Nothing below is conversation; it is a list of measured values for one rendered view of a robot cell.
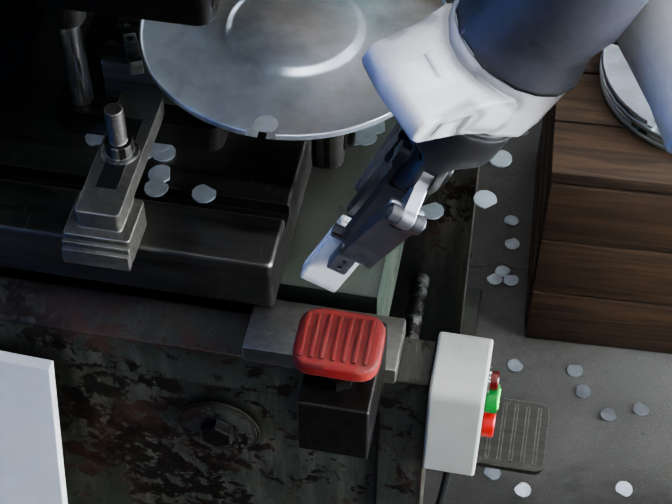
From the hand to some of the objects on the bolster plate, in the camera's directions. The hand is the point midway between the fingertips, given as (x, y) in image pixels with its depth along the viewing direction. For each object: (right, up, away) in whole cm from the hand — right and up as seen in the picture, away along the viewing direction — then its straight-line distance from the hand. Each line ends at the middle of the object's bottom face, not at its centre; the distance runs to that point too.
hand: (338, 254), depth 107 cm
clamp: (-20, +5, +25) cm, 32 cm away
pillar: (-24, +15, +29) cm, 40 cm away
